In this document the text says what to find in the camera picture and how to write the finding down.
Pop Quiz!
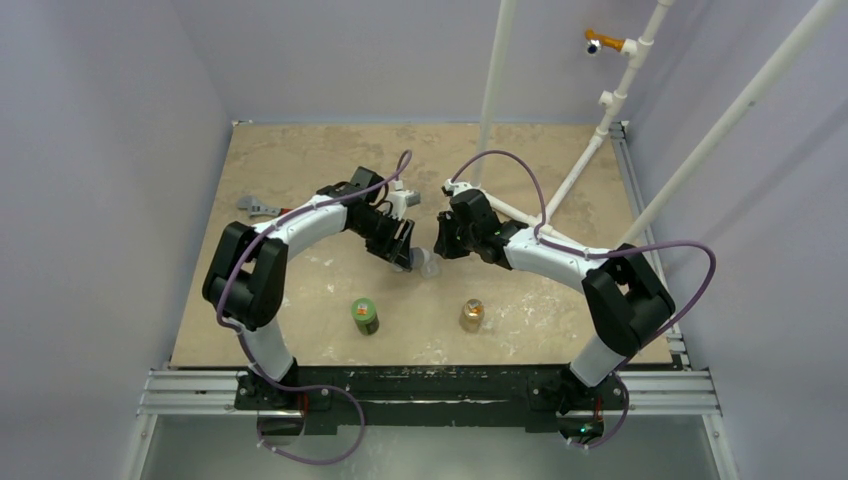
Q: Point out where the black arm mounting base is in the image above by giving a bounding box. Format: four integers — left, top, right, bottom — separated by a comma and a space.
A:
234, 365, 628, 441

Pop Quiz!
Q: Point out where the clear plastic pill organizer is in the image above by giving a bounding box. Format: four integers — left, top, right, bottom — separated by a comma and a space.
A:
420, 259, 441, 279

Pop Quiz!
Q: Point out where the red handled adjustable wrench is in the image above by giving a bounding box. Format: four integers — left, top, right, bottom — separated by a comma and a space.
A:
236, 195, 291, 221

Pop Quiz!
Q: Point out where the amber pill bottle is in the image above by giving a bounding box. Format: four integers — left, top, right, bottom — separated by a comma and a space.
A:
459, 299, 485, 333

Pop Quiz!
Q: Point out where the green pill bottle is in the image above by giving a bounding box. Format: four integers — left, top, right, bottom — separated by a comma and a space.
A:
351, 297, 380, 336

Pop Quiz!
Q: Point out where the white capped dark pill bottle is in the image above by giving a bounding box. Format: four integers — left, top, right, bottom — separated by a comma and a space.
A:
393, 247, 432, 276

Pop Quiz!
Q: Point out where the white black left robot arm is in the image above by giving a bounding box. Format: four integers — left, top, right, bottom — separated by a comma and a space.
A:
202, 167, 421, 409

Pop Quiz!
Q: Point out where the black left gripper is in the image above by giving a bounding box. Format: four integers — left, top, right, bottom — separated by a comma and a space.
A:
350, 210, 413, 271

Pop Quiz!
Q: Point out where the aluminium extrusion frame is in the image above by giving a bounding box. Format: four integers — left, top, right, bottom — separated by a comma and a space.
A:
140, 124, 718, 465

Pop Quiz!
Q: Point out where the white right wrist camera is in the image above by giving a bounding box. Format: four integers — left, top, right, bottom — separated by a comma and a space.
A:
442, 179, 474, 197

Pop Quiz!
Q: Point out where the white PVC pipe frame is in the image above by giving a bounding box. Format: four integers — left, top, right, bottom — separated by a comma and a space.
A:
497, 1, 847, 255

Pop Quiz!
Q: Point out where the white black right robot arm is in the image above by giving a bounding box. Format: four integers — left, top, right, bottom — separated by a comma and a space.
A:
435, 186, 676, 407

